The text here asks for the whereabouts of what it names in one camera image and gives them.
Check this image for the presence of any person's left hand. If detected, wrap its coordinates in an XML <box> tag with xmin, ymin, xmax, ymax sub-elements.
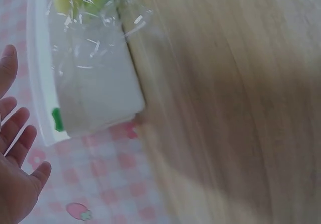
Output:
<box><xmin>0</xmin><ymin>44</ymin><xmax>52</xmax><ymax>224</ymax></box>

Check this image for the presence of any white plastic container green latch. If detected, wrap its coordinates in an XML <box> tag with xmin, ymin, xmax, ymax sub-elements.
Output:
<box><xmin>26</xmin><ymin>0</ymin><xmax>147</xmax><ymax>148</ymax></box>

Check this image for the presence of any clear plastic bag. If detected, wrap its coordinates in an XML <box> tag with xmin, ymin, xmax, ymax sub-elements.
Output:
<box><xmin>48</xmin><ymin>0</ymin><xmax>155</xmax><ymax>70</ymax></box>

